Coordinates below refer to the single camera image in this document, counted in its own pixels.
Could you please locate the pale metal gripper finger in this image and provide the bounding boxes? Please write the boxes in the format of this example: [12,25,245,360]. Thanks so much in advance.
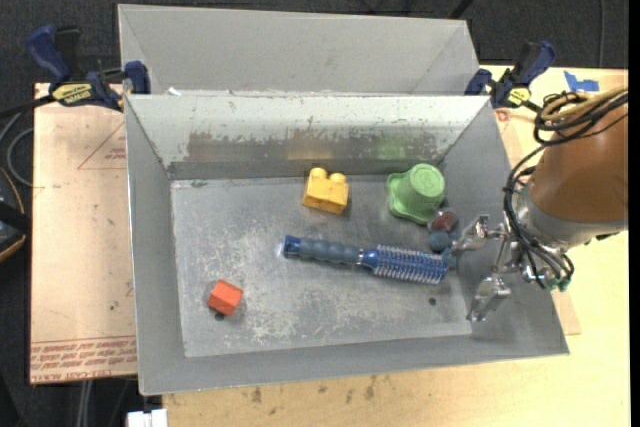
[466,276,513,323]
[451,213,505,257]

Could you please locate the dark red ball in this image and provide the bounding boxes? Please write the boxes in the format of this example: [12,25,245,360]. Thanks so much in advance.
[430,209,460,234]

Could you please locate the dark blue ball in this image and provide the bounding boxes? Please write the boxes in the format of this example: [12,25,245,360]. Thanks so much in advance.
[428,230,453,253]

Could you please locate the green plastic cup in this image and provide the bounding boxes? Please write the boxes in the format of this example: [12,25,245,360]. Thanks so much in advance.
[385,162,447,224]

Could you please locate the blue hairbrush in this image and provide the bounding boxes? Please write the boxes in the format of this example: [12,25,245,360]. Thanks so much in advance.
[282,234,450,287]

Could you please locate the yellow toy brick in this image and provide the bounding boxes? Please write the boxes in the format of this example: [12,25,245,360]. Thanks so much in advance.
[301,167,351,216]

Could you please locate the grey metal bin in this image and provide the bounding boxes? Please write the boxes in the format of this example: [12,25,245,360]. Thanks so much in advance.
[117,3,571,397]

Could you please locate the orange cube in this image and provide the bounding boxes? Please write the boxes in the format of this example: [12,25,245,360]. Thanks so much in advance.
[206,279,245,317]

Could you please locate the brown cardboard board, red print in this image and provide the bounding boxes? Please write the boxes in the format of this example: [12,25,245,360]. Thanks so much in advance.
[29,82,584,386]

